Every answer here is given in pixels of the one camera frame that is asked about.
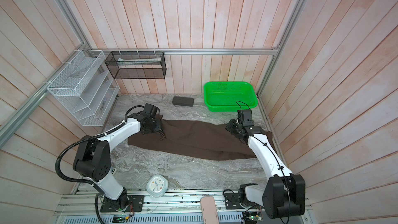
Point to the pink flat device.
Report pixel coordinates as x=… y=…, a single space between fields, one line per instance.
x=209 y=210

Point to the dark grey rectangular case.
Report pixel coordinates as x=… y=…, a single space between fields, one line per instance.
x=183 y=101

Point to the green plastic basket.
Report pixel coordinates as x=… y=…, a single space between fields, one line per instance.
x=229 y=96

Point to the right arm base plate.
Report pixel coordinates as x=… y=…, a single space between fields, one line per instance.
x=232 y=200

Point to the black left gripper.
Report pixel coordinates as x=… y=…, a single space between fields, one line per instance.
x=158 y=128

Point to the black wire mesh basket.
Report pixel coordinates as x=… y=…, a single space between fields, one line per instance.
x=136 y=65

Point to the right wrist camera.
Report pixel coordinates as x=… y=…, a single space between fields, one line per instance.
x=245 y=118

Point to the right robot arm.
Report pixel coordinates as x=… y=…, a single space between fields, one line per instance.
x=284 y=193

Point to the brown trousers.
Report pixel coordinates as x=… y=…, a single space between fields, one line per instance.
x=194 y=139

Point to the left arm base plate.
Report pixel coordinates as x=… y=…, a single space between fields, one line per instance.
x=128 y=203

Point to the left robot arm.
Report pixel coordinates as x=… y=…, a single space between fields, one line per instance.
x=93 y=162

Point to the white wire mesh shelf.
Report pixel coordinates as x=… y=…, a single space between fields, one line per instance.
x=84 y=90

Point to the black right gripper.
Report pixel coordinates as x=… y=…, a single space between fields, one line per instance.
x=230 y=125

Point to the white alarm clock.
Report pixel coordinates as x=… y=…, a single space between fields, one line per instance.
x=157 y=186

